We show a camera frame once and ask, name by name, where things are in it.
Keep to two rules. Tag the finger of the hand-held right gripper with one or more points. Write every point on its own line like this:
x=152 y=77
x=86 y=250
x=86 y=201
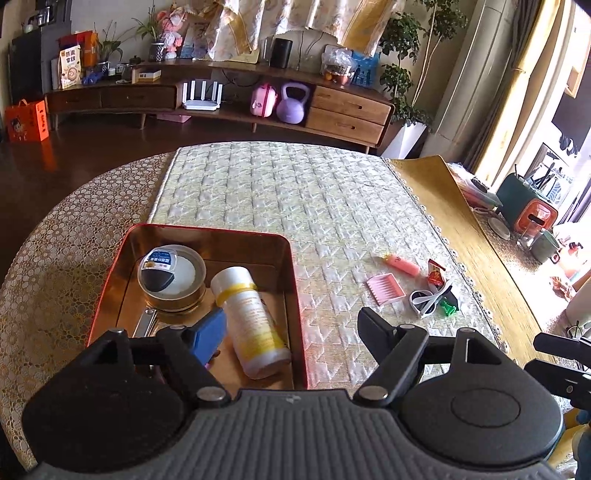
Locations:
x=563 y=350
x=558 y=381

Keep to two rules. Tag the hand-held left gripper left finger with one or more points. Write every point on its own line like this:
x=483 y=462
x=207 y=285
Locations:
x=210 y=330

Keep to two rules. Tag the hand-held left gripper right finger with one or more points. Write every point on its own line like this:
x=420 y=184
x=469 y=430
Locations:
x=371 y=330

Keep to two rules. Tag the white yellow bottle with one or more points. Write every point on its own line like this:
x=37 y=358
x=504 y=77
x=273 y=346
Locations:
x=251 y=323

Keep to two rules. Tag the pink ribbed comb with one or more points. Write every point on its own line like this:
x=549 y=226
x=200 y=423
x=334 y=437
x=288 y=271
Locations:
x=385 y=290

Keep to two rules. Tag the white sunglasses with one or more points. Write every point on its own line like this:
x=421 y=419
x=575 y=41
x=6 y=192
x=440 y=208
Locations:
x=419 y=304

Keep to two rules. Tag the round gold tin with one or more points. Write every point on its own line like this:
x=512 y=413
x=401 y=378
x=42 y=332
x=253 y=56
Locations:
x=184 y=281

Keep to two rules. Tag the pink highlighter pen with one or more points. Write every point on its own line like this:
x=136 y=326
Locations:
x=401 y=264

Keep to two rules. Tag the green clip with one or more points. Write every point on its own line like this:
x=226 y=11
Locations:
x=447 y=308

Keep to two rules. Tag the red snack packet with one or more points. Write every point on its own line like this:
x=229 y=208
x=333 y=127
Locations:
x=434 y=274

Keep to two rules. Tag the red tin box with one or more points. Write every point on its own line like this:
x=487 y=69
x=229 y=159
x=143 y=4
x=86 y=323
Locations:
x=258 y=251

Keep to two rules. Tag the white jug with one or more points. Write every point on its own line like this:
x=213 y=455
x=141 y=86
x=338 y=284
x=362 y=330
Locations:
x=579 y=314

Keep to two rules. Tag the orange wrappers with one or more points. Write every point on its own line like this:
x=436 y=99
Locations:
x=561 y=286

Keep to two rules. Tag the green mug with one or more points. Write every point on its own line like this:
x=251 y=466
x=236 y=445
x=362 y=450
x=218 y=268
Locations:
x=544 y=248

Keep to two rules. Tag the yellow table mat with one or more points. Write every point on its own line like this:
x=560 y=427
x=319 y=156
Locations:
x=485 y=277

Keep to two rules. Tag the clear glass cup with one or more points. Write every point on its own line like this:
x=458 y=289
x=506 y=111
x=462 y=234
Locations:
x=526 y=240

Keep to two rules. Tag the white round coaster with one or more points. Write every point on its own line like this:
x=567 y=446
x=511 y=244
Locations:
x=498 y=227

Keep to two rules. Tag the quilted beige table mat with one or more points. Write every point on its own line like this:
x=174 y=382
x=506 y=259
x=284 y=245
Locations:
x=300 y=194

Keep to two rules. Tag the teal orange utensil holder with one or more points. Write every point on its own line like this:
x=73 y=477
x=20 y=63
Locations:
x=517 y=198

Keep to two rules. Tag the pink flat tray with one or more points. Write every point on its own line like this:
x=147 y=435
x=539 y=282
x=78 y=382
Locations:
x=466 y=196

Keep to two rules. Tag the black remote control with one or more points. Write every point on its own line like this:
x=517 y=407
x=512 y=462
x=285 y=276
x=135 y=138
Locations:
x=480 y=185

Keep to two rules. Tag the pink flat box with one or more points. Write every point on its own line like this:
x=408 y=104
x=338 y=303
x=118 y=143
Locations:
x=174 y=117

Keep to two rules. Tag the wooden TV cabinet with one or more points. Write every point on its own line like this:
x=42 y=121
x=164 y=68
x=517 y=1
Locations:
x=351 y=104

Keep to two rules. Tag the white router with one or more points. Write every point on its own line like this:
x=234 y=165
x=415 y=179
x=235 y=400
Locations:
x=202 y=97

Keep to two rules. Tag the pink toy case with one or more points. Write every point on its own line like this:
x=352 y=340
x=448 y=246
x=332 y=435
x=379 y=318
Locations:
x=264 y=102

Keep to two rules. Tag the purple kettlebell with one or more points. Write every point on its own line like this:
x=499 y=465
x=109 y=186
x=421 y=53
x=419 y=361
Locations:
x=292 y=106

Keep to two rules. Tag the tall potted tree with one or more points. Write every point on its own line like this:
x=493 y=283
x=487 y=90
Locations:
x=401 y=78

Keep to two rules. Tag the blue picture box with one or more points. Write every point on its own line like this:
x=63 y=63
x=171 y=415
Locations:
x=367 y=70

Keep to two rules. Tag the cream small box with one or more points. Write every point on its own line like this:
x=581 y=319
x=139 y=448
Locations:
x=147 y=74

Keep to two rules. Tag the plastic bag of fruit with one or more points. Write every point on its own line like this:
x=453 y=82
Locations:
x=337 y=65

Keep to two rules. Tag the orange gift bag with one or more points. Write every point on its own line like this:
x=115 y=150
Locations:
x=27 y=122

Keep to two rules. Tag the blue toy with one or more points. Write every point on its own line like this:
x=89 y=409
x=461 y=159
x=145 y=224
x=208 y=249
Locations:
x=93 y=78

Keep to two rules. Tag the white standing air conditioner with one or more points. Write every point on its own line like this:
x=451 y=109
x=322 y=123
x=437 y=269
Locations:
x=466 y=69

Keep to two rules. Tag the potted spider plant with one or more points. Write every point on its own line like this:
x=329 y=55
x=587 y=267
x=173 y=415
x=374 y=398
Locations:
x=157 y=51

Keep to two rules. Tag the small potted plant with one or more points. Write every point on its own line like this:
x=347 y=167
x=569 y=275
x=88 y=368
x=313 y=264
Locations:
x=104 y=67

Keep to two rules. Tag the black speaker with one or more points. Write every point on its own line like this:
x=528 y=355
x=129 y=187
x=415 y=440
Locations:
x=282 y=53

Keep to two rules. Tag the white fan-shaped board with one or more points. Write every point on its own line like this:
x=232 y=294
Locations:
x=314 y=46

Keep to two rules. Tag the white snack bag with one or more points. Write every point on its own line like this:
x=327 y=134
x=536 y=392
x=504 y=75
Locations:
x=70 y=68

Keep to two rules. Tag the pink plush doll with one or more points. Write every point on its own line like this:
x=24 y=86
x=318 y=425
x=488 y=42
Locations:
x=170 y=30

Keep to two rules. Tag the red orange box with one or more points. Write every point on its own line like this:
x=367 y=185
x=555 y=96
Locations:
x=88 y=44

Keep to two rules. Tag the floral yellow hanging cloth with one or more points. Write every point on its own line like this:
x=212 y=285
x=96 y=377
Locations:
x=277 y=23

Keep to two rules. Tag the black cabinet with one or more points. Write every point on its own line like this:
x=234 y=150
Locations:
x=27 y=60

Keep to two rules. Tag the coffee machine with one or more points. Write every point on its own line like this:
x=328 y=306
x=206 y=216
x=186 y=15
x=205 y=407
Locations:
x=46 y=11

